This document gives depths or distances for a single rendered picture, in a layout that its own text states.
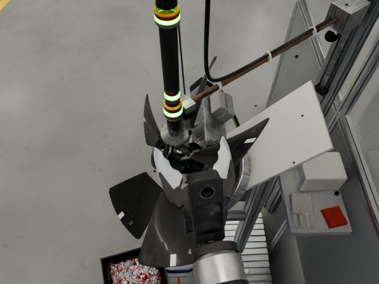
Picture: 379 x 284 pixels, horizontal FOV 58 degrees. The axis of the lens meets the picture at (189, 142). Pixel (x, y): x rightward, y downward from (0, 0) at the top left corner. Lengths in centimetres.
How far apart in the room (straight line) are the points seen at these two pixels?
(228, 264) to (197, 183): 12
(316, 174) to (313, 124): 39
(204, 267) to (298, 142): 68
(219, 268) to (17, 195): 226
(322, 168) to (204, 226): 101
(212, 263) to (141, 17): 334
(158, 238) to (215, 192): 59
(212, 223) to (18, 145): 248
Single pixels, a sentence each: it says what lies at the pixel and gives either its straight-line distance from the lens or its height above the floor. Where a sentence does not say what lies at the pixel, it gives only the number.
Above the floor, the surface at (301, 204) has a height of 88.
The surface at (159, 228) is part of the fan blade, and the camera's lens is 105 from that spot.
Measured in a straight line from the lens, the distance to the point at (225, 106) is 134.
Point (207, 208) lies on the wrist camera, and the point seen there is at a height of 171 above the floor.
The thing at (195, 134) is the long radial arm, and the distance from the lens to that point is 130.
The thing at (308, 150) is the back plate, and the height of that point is 131.
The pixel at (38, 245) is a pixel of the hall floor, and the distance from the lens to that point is 246.
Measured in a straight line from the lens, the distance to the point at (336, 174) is 148.
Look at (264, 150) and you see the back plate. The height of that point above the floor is 119.
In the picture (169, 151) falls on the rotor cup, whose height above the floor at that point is 126.
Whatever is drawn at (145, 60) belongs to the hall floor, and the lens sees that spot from 322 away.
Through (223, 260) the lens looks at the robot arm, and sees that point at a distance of 51.
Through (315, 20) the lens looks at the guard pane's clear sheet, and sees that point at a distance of 200.
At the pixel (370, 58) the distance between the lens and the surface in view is 143.
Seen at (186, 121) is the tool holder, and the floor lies 150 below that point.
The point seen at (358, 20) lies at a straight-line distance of 118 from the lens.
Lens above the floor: 217
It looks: 56 degrees down
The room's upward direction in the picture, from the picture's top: straight up
